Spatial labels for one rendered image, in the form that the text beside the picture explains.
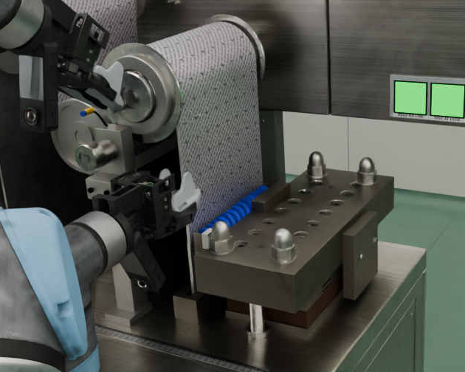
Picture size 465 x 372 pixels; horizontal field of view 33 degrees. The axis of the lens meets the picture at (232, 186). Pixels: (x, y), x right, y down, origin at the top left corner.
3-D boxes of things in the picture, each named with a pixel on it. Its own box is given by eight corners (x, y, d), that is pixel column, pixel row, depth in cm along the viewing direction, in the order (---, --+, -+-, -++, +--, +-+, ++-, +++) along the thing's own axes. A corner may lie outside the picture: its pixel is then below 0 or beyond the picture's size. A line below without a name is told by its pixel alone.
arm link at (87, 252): (2, 317, 92) (-11, 252, 89) (65, 277, 100) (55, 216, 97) (52, 331, 88) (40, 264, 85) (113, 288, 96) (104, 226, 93)
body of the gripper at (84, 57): (115, 36, 103) (58, -13, 93) (95, 95, 101) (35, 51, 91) (71, 35, 107) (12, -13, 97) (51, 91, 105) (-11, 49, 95)
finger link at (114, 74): (147, 78, 110) (107, 47, 103) (134, 116, 109) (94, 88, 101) (130, 77, 112) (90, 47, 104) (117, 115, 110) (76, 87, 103)
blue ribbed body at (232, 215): (194, 249, 119) (192, 228, 117) (260, 199, 136) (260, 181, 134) (213, 253, 117) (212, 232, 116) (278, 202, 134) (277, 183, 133)
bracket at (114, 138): (102, 322, 122) (76, 135, 111) (128, 302, 127) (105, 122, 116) (128, 328, 119) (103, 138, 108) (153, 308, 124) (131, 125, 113)
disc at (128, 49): (105, 138, 119) (91, 41, 113) (107, 137, 119) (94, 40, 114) (185, 147, 111) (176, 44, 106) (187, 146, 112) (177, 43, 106)
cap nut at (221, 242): (204, 252, 112) (202, 224, 111) (218, 242, 115) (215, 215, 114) (226, 257, 110) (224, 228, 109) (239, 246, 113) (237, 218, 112)
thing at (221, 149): (187, 243, 118) (176, 126, 111) (260, 190, 137) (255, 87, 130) (190, 243, 118) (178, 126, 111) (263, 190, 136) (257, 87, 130)
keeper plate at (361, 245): (342, 297, 121) (342, 233, 117) (366, 270, 129) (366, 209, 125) (358, 301, 120) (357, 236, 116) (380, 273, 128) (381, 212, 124)
